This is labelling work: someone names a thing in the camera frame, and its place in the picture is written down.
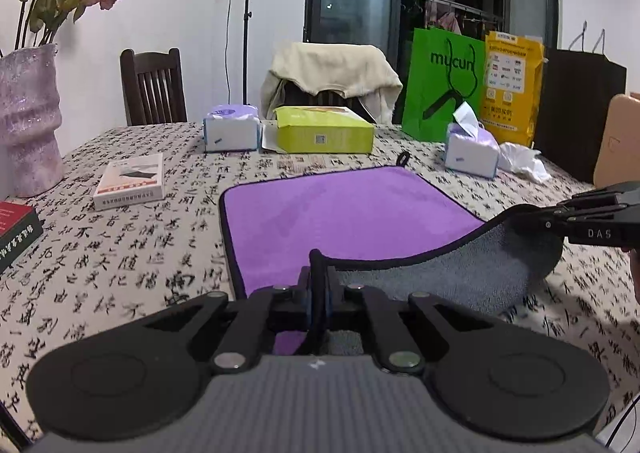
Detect pink speckled vase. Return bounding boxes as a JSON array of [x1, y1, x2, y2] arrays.
[[1, 44, 64, 199]]

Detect purple and grey towel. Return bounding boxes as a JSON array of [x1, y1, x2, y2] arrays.
[[218, 152, 566, 357]]

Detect purple tissue pack left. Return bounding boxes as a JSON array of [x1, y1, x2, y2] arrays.
[[203, 104, 262, 153]]

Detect lime green box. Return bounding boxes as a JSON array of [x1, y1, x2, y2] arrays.
[[274, 106, 374, 154]]

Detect black paper bag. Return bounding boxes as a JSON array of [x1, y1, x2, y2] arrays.
[[534, 31, 627, 184]]

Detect yellow plastic bag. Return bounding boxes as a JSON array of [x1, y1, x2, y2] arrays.
[[480, 31, 546, 148]]

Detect green mucun paper bag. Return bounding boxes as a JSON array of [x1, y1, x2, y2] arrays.
[[401, 28, 486, 142]]

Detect chair with cream cloth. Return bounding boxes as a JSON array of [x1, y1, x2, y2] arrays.
[[259, 43, 402, 125]]

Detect dark wooden chair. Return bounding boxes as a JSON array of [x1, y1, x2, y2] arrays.
[[119, 48, 188, 126]]

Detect crumpled white tissue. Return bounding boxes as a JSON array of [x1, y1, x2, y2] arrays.
[[498, 142, 551, 184]]

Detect calligraphy print tablecloth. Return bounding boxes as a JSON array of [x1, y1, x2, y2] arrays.
[[1, 123, 639, 439]]

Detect purple tissue pack right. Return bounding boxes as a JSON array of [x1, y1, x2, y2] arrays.
[[445, 102, 500, 179]]

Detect white and red box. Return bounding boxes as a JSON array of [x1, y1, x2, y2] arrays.
[[92, 153, 165, 212]]

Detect purple tissue pack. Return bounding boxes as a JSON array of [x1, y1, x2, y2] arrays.
[[203, 104, 262, 153], [445, 102, 500, 179]]

